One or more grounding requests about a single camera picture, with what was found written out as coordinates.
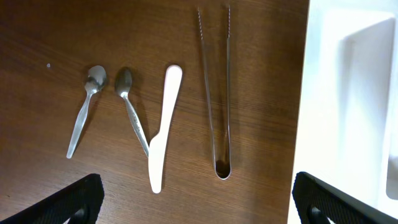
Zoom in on right small steel teaspoon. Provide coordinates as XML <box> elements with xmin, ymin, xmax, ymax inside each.
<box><xmin>114</xmin><ymin>68</ymin><xmax>149</xmax><ymax>157</ymax></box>

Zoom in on small steel teaspoon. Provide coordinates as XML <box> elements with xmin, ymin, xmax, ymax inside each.
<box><xmin>114</xmin><ymin>68</ymin><xmax>149</xmax><ymax>157</ymax></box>
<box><xmin>66</xmin><ymin>65</ymin><xmax>107</xmax><ymax>159</ymax></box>

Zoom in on white plastic cutlery tray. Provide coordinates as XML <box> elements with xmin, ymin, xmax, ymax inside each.
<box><xmin>293</xmin><ymin>0</ymin><xmax>397</xmax><ymax>217</ymax></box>

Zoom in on steel kitchen tongs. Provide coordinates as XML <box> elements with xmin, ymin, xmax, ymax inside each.
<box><xmin>197</xmin><ymin>5</ymin><xmax>232</xmax><ymax>180</ymax></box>

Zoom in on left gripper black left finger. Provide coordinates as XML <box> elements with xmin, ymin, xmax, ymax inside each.
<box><xmin>1</xmin><ymin>174</ymin><xmax>104</xmax><ymax>224</ymax></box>

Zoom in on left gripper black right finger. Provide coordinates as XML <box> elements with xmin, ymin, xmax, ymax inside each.
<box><xmin>292</xmin><ymin>172</ymin><xmax>397</xmax><ymax>224</ymax></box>

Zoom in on white plastic knife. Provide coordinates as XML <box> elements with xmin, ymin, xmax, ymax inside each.
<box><xmin>148</xmin><ymin>65</ymin><xmax>183</xmax><ymax>194</ymax></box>

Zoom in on left small steel teaspoon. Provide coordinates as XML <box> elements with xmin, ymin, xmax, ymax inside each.
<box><xmin>66</xmin><ymin>65</ymin><xmax>107</xmax><ymax>159</ymax></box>

